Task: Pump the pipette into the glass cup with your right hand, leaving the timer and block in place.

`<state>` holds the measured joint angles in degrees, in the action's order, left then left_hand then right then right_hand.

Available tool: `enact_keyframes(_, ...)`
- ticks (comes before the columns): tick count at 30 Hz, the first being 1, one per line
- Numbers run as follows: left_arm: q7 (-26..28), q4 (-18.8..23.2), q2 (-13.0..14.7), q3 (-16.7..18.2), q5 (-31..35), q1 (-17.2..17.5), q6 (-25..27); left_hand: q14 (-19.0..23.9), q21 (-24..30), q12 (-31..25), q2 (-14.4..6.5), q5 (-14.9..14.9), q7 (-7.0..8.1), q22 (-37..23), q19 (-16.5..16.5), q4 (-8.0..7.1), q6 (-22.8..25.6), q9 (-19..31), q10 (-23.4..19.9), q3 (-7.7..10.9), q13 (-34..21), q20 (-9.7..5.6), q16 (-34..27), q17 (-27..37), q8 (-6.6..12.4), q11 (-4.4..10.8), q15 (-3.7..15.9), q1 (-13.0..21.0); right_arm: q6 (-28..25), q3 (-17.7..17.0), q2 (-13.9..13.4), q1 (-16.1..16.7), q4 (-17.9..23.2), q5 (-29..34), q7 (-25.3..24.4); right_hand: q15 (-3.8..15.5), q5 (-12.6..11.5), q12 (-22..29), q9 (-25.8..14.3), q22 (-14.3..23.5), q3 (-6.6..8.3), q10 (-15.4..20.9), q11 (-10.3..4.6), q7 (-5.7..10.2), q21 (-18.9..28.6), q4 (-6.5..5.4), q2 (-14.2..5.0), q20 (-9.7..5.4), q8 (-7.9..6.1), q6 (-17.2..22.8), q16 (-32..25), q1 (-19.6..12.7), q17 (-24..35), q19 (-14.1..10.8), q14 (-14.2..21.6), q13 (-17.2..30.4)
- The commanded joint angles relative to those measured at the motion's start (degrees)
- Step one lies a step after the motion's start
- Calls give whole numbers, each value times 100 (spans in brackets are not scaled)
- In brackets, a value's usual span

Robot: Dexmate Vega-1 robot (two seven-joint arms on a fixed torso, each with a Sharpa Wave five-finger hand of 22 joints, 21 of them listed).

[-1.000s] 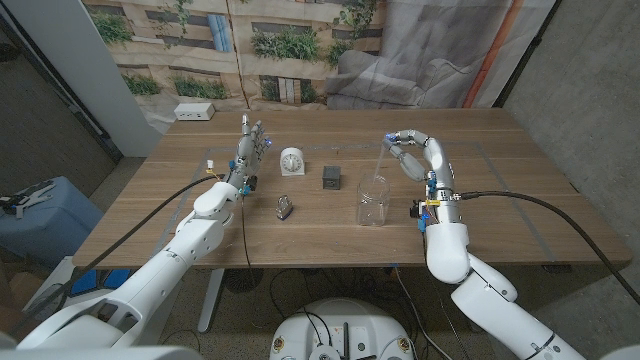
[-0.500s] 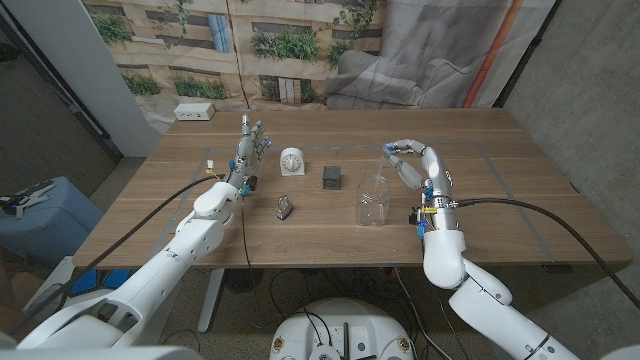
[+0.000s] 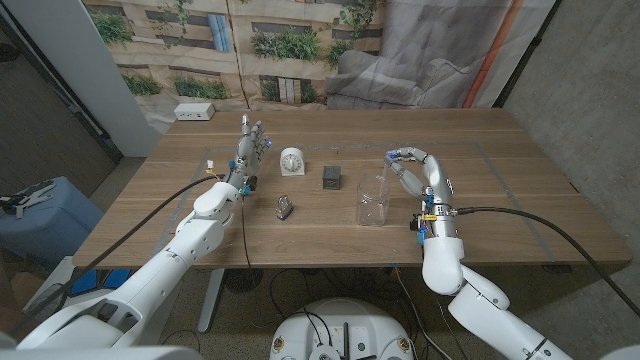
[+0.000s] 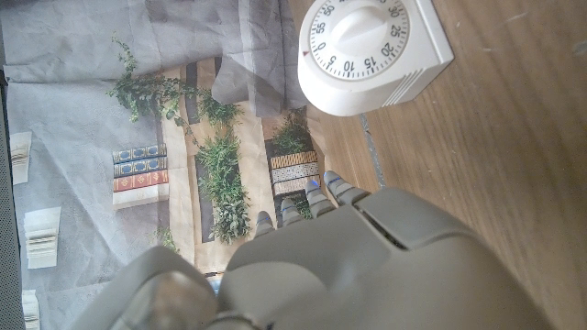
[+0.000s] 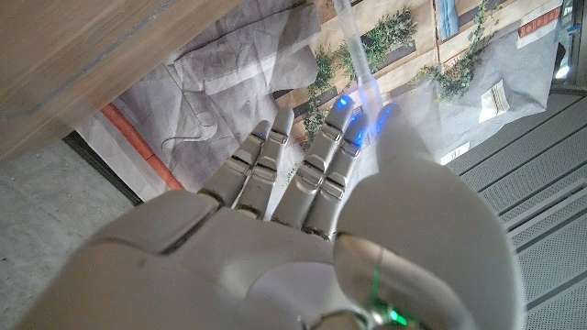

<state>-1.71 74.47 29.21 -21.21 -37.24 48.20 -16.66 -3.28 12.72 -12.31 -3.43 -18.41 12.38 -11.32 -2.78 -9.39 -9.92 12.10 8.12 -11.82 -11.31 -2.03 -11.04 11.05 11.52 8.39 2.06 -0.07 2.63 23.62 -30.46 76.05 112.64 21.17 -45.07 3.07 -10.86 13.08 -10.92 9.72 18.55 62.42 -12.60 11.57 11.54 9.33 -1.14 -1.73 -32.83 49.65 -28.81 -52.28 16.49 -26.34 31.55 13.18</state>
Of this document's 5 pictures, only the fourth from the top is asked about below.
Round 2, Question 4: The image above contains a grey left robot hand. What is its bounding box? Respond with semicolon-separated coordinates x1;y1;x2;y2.
68;170;557;330

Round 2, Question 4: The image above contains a white kitchen timer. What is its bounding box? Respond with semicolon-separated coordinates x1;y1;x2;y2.
296;0;456;117

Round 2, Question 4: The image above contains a printed fabric backdrop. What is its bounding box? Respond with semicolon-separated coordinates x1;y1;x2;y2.
0;0;332;330

